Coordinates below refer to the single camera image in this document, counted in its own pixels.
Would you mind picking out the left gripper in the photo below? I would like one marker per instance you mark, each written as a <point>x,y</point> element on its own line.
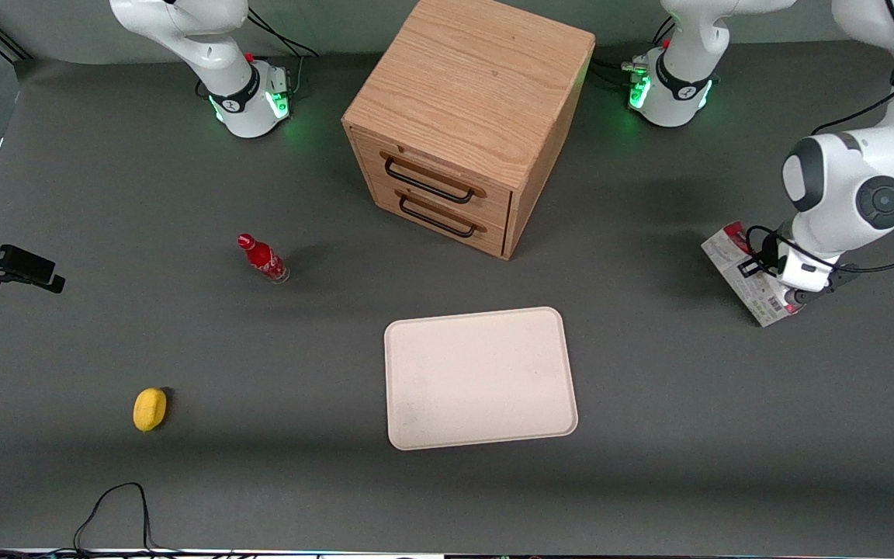
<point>767,250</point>

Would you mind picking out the red cookie box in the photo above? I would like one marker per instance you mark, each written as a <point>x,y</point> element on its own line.
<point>726,256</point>

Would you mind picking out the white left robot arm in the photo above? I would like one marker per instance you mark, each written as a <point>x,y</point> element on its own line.
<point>843,171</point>

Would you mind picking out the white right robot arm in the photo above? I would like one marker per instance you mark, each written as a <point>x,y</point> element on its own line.
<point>241,101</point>

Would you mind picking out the beige plastic tray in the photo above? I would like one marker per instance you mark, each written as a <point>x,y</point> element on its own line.
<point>478,380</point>

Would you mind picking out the yellow lemon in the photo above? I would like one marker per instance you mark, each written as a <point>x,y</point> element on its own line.
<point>150,409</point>

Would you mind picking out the red cola bottle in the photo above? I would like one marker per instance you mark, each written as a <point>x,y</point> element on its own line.
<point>265,260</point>

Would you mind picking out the wooden drawer front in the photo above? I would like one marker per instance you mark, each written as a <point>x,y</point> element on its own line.
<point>493,239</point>
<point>486,203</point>

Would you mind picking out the wooden drawer cabinet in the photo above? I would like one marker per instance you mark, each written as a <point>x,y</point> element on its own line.
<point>470,85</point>

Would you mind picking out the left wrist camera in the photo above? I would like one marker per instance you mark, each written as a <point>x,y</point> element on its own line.
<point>835,278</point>

